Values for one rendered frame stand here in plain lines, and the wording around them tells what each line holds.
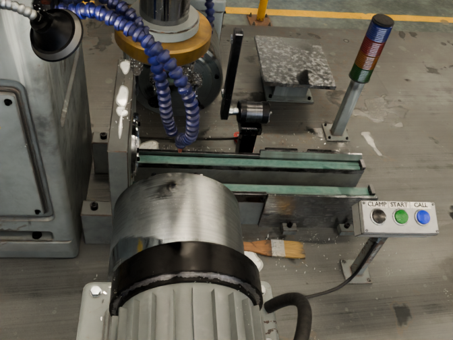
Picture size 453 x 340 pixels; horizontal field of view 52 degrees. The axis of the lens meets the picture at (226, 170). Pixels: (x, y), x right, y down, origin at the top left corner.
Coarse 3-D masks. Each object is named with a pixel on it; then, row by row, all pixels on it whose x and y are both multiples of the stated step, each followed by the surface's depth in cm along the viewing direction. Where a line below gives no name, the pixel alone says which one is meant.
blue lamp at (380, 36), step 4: (372, 20) 124; (372, 24) 124; (376, 24) 128; (368, 28) 126; (372, 28) 124; (376, 28) 123; (380, 28) 123; (384, 28) 123; (388, 28) 123; (368, 32) 126; (372, 32) 125; (376, 32) 124; (380, 32) 124; (384, 32) 124; (388, 32) 124; (368, 36) 126; (372, 36) 125; (376, 36) 125; (380, 36) 124; (384, 36) 125; (376, 40) 125; (380, 40) 125; (384, 40) 126
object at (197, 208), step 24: (144, 192) 83; (168, 192) 82; (192, 192) 83; (216, 192) 86; (120, 216) 84; (144, 216) 80; (168, 216) 79; (192, 216) 79; (216, 216) 82; (120, 240) 80; (144, 240) 76; (168, 240) 75; (192, 240) 76; (216, 240) 78; (240, 240) 85
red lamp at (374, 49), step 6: (366, 36) 127; (366, 42) 128; (372, 42) 126; (378, 42) 126; (384, 42) 126; (360, 48) 131; (366, 48) 128; (372, 48) 127; (378, 48) 127; (366, 54) 129; (372, 54) 128; (378, 54) 129
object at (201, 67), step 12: (216, 36) 129; (216, 48) 124; (204, 60) 118; (216, 60) 119; (144, 72) 119; (168, 72) 120; (204, 72) 121; (216, 72) 121; (144, 84) 122; (192, 84) 119; (204, 84) 124; (216, 84) 124; (144, 96) 125; (156, 96) 125; (180, 96) 126; (204, 96) 127; (216, 96) 128; (156, 108) 129; (180, 108) 129; (204, 108) 131
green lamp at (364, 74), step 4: (352, 68) 136; (356, 68) 134; (360, 68) 133; (352, 72) 136; (356, 72) 134; (360, 72) 133; (364, 72) 133; (368, 72) 133; (372, 72) 135; (352, 76) 136; (356, 76) 135; (360, 76) 134; (364, 76) 134; (368, 76) 134; (356, 80) 136; (360, 80) 135; (364, 80) 135; (368, 80) 136
